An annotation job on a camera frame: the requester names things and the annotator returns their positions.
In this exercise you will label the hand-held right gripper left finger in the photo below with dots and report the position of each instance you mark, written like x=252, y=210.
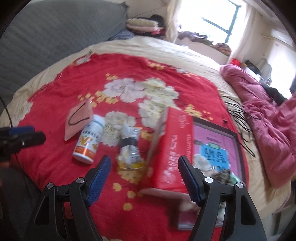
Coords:
x=99, y=180

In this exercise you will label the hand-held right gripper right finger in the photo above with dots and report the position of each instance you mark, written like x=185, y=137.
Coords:
x=190, y=183

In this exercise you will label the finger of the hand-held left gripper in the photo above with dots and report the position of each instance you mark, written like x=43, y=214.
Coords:
x=32, y=139
x=20, y=130

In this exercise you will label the white floral scrunchie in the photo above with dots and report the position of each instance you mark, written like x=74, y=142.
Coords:
x=203, y=162

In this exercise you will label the green patterned tissue packet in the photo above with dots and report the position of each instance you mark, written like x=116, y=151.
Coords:
x=235, y=179

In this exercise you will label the white vitamin bottle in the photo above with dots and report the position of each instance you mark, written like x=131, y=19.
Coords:
x=87, y=143

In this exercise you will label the red cardboard box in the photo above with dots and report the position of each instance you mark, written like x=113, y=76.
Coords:
x=173, y=148

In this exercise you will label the white yellow snack packet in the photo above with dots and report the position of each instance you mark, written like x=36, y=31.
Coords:
x=129, y=148

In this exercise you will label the pink face mask pack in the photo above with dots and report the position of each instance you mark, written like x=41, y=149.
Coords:
x=77, y=120

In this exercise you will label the pink comforter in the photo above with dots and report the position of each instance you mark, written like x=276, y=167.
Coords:
x=266, y=120

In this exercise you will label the grey quilted headboard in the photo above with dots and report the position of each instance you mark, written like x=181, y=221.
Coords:
x=46, y=34

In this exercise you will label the red floral blanket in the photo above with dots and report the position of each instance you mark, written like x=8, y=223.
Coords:
x=138, y=67

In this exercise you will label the black garment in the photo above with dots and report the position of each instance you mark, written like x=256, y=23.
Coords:
x=157, y=18
x=275, y=92

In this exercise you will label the red bag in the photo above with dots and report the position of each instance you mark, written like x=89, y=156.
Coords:
x=235, y=62

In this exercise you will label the black bag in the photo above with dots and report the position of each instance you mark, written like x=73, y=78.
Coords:
x=252, y=66

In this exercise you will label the white garment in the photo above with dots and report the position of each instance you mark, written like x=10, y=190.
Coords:
x=266, y=69

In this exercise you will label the dark blue patterned cloth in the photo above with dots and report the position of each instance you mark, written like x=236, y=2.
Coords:
x=123, y=34

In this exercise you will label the colourful patterned cloth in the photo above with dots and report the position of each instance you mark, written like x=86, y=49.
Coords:
x=223, y=47

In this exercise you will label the cream bed quilt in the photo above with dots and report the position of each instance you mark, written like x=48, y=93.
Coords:
x=143, y=44

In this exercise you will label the dark clothes pile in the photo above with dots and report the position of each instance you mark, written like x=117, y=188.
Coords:
x=192, y=36

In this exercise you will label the stack of folded clothes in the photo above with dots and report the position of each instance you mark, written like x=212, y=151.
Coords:
x=141, y=23

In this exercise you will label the white curtain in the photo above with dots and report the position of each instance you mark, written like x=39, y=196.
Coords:
x=245, y=30
x=172, y=20

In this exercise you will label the window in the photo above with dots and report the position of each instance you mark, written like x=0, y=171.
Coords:
x=208, y=16

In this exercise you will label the white air conditioner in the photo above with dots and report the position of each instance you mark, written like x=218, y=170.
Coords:
x=283, y=36

